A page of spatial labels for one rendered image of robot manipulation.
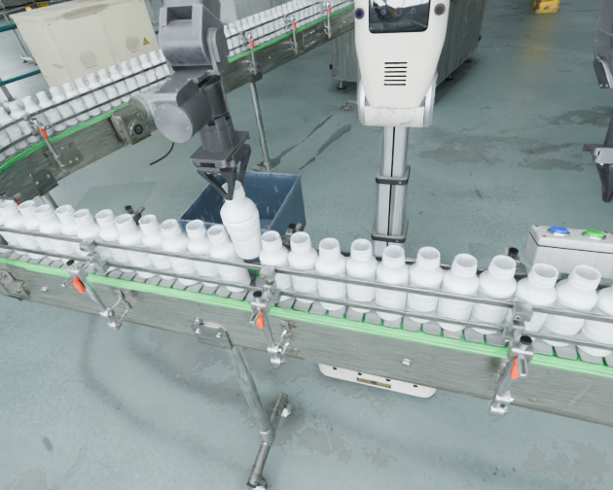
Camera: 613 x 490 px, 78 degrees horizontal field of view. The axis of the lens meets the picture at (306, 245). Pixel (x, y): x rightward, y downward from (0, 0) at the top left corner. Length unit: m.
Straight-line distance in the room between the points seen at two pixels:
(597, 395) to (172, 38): 0.92
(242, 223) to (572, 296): 0.57
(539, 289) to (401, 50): 0.69
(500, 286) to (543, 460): 1.22
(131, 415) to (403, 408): 1.21
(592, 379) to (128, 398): 1.82
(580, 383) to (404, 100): 0.78
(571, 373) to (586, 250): 0.23
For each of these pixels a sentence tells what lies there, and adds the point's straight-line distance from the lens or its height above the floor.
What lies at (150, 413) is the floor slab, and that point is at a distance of 2.01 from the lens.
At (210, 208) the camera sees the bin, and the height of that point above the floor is 0.87.
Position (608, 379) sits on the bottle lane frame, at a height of 0.98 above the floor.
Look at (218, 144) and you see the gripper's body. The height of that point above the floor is 1.37.
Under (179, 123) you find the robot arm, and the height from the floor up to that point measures 1.44.
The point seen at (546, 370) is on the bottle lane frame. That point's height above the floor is 0.97.
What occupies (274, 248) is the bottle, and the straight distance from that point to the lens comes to 0.74.
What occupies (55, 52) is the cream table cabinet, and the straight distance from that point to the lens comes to 4.59.
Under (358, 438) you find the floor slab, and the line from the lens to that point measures 1.75.
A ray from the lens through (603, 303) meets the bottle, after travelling 0.77.
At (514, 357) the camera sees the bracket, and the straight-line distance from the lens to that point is 0.71.
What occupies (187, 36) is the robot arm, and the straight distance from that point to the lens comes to 0.59.
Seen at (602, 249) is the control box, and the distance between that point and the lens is 0.89.
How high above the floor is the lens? 1.63
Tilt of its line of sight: 41 degrees down
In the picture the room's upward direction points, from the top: 8 degrees counter-clockwise
